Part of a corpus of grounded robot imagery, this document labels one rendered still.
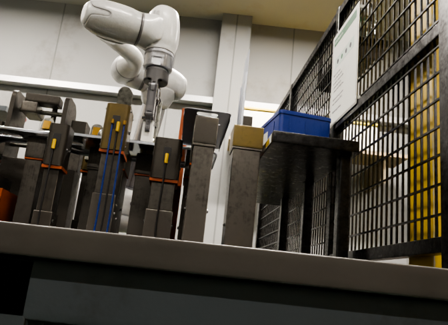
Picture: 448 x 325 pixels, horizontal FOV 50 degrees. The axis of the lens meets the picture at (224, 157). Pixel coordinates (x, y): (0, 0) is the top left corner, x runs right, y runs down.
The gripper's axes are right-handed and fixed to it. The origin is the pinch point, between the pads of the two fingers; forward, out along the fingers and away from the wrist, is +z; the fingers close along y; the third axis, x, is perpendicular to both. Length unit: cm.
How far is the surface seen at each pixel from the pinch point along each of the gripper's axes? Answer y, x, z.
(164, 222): 22.7, 8.9, 27.1
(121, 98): 18.0, -6.4, -3.7
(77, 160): -18.4, -22.5, 6.0
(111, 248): 73, 4, 37
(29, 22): -327, -166, -200
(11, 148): -20.2, -44.2, 4.1
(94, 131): -14.3, -18.1, -3.3
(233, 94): -297, 48, -140
